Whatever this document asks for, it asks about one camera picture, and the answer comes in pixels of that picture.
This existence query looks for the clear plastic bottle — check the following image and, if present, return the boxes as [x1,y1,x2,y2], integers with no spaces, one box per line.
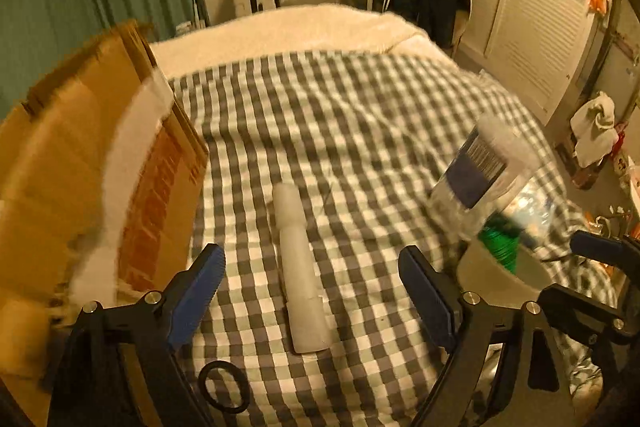
[429,114,557,275]

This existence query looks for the brown cardboard box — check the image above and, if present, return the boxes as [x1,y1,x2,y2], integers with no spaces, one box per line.
[0,19,211,383]

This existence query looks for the wooden chair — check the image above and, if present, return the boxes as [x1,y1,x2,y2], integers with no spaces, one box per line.
[447,0,474,54]

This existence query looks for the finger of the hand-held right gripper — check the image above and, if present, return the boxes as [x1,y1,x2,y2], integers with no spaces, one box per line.
[540,283,640,349]
[570,229,640,274]

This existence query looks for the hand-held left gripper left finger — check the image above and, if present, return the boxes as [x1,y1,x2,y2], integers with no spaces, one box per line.
[45,243,227,427]

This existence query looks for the white louvred wardrobe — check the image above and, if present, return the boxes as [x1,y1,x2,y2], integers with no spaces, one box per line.
[457,0,607,124]

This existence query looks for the black rubber ring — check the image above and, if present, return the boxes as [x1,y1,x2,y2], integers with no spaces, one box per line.
[198,361,251,414]

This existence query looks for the grey checked bed sheet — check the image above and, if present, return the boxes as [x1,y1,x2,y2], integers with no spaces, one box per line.
[167,49,618,427]

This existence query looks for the white frosted tube bottle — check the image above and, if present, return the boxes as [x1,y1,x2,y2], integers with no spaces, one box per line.
[272,183,332,354]

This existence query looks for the white towel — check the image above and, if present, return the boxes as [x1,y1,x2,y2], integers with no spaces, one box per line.
[570,92,621,168]

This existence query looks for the black jacket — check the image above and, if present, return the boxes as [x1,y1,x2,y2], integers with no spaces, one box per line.
[387,0,471,48]

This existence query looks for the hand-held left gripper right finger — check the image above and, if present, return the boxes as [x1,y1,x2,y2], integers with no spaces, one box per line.
[397,245,576,427]

